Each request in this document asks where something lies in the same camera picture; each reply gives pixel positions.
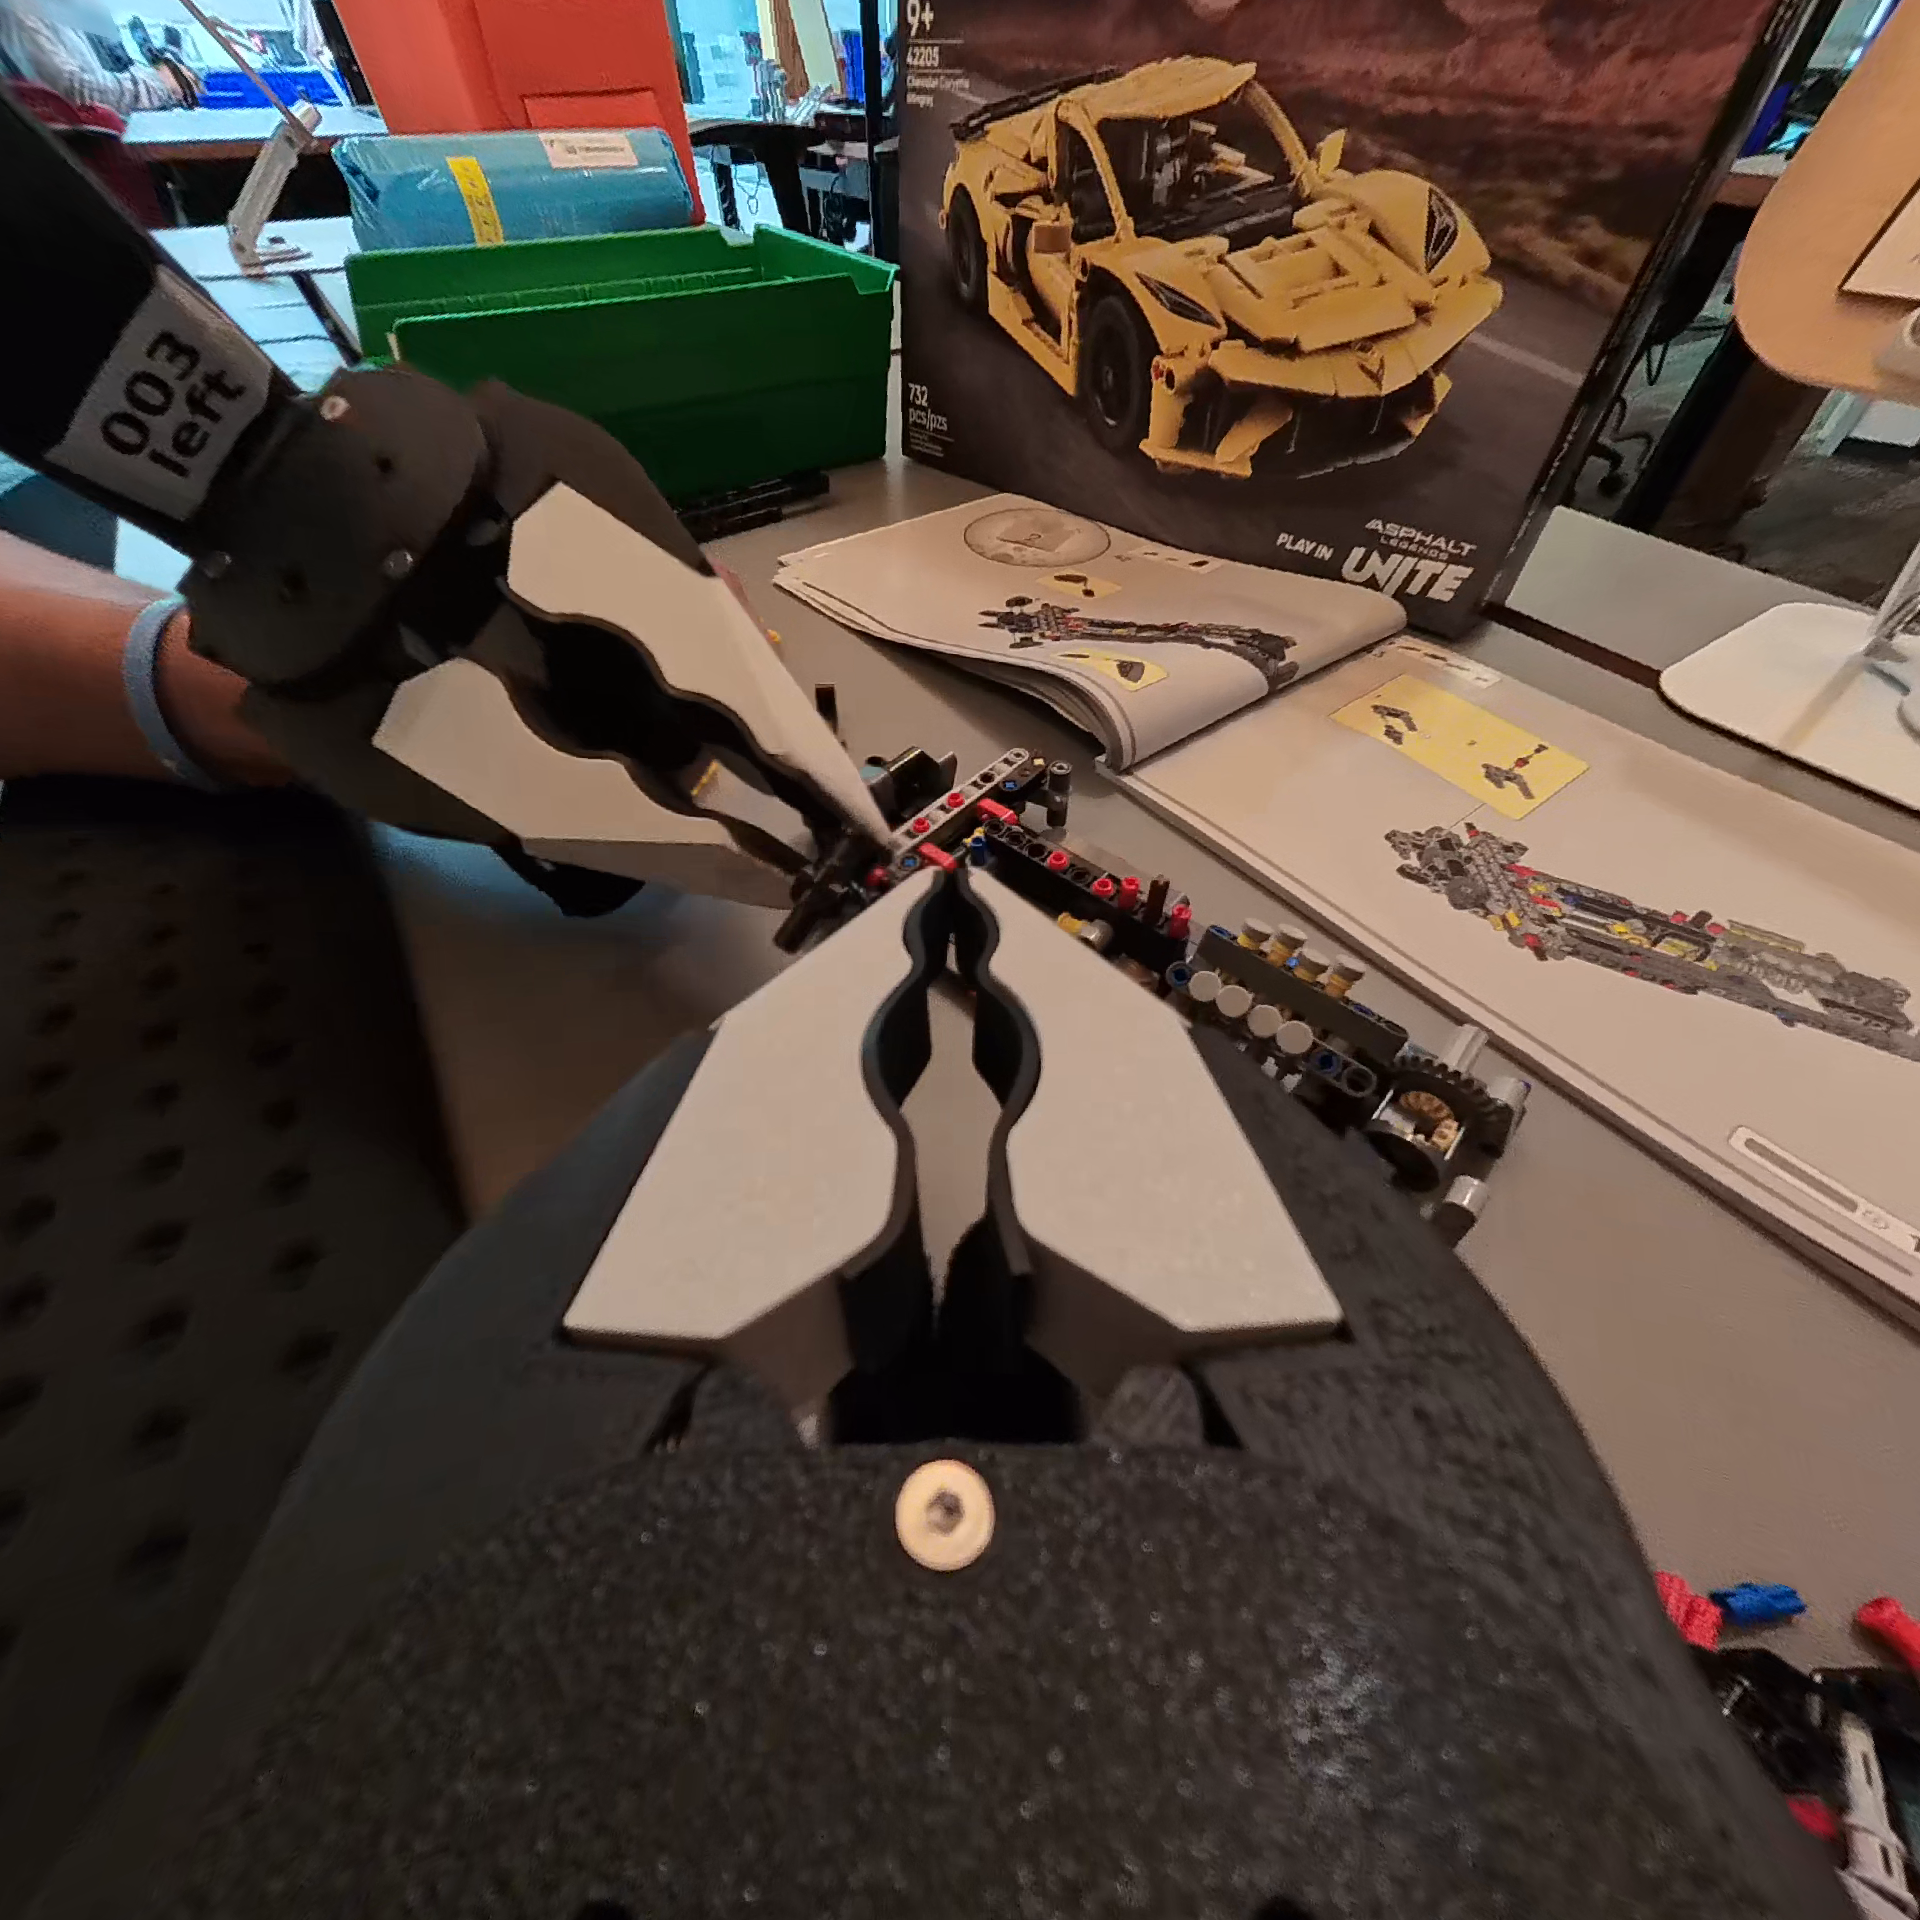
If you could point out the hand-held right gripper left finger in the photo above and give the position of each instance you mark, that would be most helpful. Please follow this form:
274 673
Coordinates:
718 1199

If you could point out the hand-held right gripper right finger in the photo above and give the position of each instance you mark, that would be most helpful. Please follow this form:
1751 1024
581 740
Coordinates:
1170 1199

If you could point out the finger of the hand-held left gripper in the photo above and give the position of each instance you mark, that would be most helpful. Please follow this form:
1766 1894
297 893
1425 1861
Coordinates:
676 630
524 780

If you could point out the long lego chassis assembly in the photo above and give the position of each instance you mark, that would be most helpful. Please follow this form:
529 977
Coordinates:
1080 884

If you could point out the pile of black lego beams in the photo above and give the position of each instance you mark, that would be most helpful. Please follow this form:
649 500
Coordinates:
750 511

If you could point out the flat lego instruction sheet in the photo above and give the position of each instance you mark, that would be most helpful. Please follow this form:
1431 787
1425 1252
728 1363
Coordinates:
1500 973

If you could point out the thick open lego instruction booklet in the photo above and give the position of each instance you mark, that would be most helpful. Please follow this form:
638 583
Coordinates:
1200 660

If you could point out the blue lego pin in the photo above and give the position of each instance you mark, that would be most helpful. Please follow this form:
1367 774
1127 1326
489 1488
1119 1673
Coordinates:
1756 1602

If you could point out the lego box with yellow car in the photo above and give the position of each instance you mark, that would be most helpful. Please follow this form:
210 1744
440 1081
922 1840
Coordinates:
1350 298

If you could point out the pile of mixed lego pieces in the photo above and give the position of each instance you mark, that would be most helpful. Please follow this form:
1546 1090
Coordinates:
1830 1784

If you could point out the white background table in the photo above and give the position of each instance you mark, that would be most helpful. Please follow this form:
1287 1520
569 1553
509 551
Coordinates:
284 324

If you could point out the green plastic bin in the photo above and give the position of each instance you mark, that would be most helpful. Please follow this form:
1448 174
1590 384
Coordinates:
647 420
450 284

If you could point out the light blue wristband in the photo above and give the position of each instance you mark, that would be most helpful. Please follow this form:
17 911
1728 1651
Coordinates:
147 676

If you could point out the blue wrapped package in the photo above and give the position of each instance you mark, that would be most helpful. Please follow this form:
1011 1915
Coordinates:
509 188

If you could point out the orange carrier box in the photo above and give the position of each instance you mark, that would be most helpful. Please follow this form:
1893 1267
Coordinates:
496 60

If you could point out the black perforated panel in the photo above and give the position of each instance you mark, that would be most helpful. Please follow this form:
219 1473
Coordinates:
150 1199

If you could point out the grey metal bracket stand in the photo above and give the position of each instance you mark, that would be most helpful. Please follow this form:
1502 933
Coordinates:
276 181

